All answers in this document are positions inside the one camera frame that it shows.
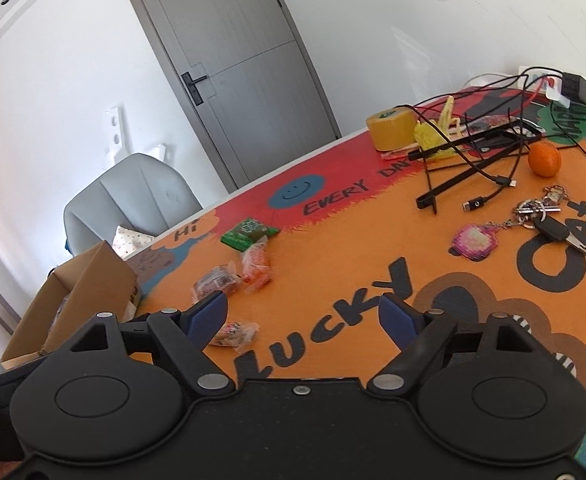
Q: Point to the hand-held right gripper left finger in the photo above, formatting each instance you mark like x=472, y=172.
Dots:
x=208, y=314

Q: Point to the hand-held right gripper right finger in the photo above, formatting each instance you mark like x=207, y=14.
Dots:
x=398, y=321

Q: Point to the small pink white packet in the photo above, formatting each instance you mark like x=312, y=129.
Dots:
x=235, y=333

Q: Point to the brown cardboard box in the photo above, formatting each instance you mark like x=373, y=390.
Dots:
x=98, y=280

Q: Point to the small red clear packet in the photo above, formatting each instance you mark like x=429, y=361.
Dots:
x=218, y=280

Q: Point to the small orange candy packet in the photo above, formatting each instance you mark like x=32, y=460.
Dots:
x=255, y=265

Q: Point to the green square snack packet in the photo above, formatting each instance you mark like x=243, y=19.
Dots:
x=248, y=232

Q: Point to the white dotted cushion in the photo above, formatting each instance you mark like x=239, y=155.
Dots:
x=130, y=240

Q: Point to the orange printed table mat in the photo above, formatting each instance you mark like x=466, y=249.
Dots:
x=353, y=220

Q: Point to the grey chair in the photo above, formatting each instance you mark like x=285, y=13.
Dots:
x=133, y=190

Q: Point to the black folding stand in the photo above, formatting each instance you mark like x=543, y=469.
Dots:
x=473, y=172

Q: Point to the bunch of keys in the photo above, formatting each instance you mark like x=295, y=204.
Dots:
x=553, y=227

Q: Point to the yellow plastic bag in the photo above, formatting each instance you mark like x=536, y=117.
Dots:
x=430, y=140

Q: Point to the yellow tape roll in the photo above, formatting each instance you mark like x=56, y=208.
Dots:
x=390, y=130

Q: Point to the orange tangerine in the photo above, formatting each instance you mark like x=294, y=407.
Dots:
x=544, y=159

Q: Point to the grey door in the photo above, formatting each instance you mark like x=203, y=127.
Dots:
x=243, y=60

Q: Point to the black charger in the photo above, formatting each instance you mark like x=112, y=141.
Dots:
x=575, y=87

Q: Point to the small white wall fixture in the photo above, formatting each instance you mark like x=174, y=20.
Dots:
x=157, y=154

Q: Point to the white wall socket panel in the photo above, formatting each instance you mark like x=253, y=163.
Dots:
x=114, y=132

